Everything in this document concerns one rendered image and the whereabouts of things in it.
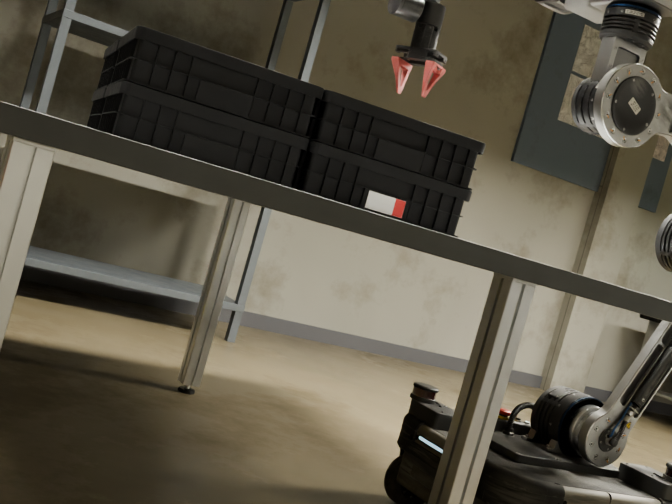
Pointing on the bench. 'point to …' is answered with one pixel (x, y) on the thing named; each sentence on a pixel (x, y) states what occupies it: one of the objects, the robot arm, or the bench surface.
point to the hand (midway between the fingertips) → (411, 91)
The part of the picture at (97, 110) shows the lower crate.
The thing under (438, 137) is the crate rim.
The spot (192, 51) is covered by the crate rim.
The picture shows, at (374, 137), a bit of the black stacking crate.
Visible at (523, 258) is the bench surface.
